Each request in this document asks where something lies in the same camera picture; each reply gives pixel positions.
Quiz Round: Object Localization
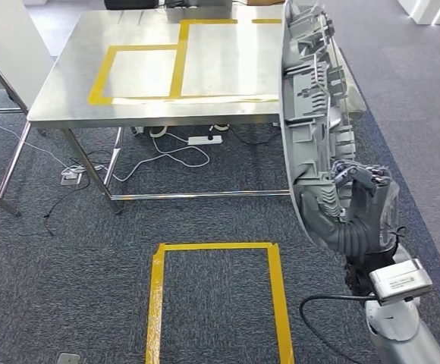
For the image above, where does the metal floor socket plate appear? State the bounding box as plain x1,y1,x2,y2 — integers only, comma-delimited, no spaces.
61,167,83,187

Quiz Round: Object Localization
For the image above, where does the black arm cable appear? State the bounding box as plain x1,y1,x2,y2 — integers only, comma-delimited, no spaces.
299,294,376,364

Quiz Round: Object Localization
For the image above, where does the grey metal box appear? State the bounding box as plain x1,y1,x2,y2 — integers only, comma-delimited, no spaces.
164,0,233,9

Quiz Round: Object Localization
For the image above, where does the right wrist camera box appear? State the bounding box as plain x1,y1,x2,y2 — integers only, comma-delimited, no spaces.
368,259,433,306

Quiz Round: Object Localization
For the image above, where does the thin white floor cable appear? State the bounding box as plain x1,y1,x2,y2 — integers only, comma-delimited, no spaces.
0,110,73,172

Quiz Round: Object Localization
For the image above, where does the white power strip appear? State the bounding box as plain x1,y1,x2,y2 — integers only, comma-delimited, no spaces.
188,134,224,147

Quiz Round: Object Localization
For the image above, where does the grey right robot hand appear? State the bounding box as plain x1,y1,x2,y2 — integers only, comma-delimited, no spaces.
300,159,400,258

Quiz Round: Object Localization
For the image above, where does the stainless steel workbench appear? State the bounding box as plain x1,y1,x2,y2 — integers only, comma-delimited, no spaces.
27,4,368,216

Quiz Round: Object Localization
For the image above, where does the black bag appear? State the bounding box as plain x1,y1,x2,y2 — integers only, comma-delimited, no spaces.
104,0,160,11

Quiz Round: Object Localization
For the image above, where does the yellow floor tape square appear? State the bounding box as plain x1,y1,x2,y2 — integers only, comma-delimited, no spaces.
145,242,295,364

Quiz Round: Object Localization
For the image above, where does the black floor cable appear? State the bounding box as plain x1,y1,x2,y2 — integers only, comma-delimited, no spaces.
43,150,92,237
228,125,280,148

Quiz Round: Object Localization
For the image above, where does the white looped floor cable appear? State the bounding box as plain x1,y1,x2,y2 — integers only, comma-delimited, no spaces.
112,127,211,184

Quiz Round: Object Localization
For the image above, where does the silver plastic wheel cover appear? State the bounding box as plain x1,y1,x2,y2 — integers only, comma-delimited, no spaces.
278,0,358,247

